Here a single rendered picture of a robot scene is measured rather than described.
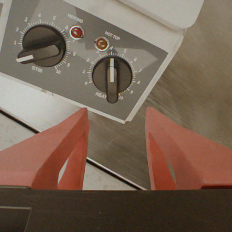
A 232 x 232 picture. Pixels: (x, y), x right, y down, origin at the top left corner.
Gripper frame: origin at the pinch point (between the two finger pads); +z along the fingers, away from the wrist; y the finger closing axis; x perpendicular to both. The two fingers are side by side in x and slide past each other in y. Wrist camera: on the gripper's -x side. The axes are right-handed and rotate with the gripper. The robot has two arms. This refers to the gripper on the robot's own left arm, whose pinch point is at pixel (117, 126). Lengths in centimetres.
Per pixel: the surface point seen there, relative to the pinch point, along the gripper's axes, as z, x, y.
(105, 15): 7.2, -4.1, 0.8
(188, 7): 6.7, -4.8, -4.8
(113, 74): 5.4, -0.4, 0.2
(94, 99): 7.2, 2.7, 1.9
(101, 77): 6.8, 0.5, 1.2
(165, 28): 7.6, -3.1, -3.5
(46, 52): 5.4, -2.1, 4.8
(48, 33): 6.8, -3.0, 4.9
